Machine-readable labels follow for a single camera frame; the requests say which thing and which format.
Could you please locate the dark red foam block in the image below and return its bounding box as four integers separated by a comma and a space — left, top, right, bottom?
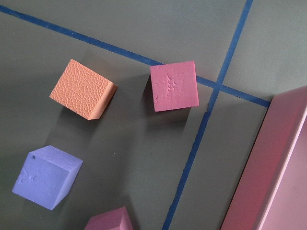
85, 207, 133, 230
150, 61, 199, 112

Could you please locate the orange foam block right side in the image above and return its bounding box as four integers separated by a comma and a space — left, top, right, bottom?
49, 59, 118, 120

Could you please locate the purple foam block right side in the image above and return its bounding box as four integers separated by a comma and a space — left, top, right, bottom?
12, 145, 83, 210

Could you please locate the red plastic bin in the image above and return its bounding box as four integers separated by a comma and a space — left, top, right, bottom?
221, 87, 307, 230

